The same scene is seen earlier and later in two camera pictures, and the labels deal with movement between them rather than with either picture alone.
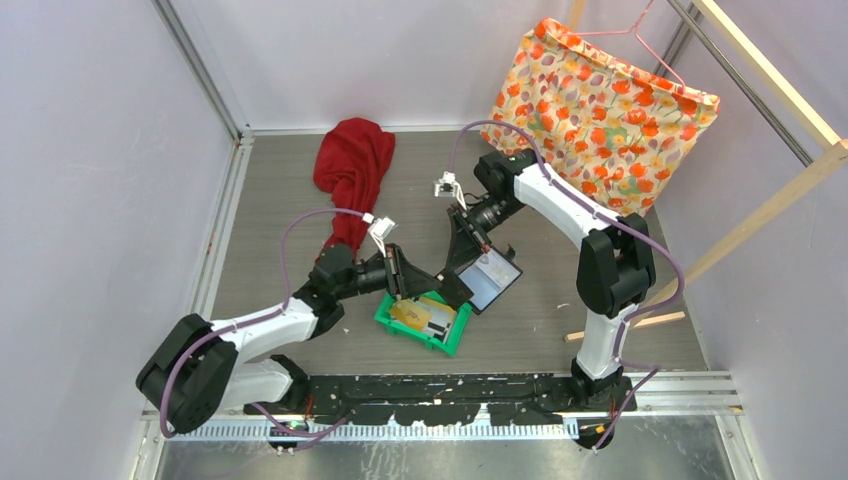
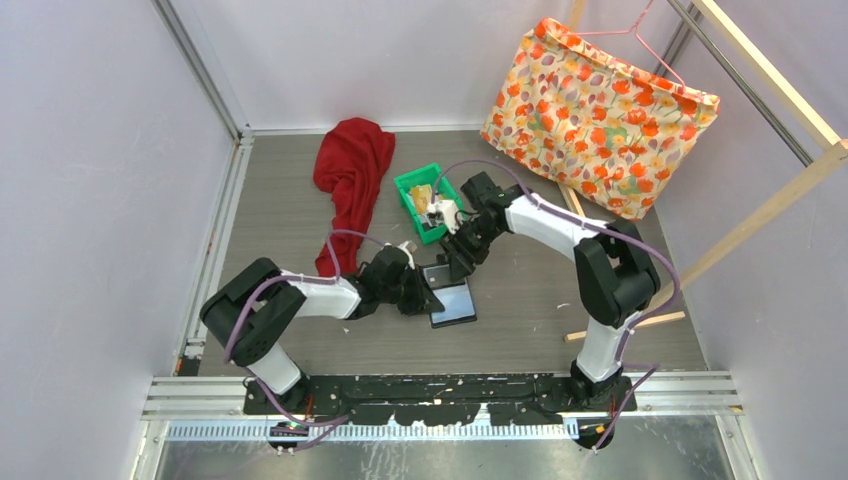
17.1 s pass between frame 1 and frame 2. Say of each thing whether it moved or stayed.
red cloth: stayed
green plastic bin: moved
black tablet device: moved
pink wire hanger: stayed
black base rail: stayed
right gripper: stayed
